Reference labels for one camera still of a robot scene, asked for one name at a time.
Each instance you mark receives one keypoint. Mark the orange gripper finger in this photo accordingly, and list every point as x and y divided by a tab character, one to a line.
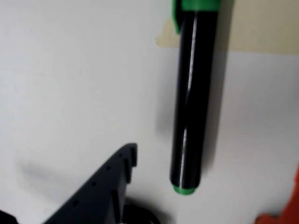
289	210

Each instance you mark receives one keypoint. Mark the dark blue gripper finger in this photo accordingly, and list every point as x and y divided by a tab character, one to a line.
98	198

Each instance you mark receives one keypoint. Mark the green and black marker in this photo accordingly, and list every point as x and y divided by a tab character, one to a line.
198	93

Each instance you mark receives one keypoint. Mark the beige masking tape strip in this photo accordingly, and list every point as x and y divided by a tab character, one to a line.
257	30

